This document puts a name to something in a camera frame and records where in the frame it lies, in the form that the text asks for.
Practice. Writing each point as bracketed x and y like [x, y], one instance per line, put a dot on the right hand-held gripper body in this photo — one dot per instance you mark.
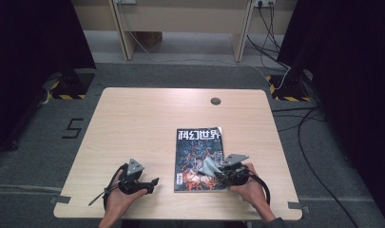
[236, 174]

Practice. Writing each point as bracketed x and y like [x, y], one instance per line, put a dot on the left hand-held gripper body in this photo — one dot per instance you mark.
[131, 182]

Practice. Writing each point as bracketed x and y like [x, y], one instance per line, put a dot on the light blue cleaning cloth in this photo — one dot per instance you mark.
[209, 166]

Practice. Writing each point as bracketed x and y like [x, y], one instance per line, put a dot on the dark blue illustrated magazine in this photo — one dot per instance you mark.
[193, 148]

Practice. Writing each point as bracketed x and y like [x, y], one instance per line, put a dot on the person's right hand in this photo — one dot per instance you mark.
[252, 193]

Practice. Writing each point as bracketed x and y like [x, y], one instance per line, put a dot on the person's left hand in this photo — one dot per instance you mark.
[119, 204]

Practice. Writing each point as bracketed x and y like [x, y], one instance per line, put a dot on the grey tape piece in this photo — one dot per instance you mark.
[298, 206]
[60, 199]

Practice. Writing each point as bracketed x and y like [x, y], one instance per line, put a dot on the stand base with striped tape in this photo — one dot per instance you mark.
[290, 87]
[71, 84]

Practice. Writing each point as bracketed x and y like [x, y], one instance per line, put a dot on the brown cardboard box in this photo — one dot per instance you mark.
[150, 38]

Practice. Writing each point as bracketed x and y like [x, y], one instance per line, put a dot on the black curtain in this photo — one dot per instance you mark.
[28, 47]
[355, 63]

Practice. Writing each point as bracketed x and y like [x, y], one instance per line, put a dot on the white wall socket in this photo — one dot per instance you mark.
[264, 2]

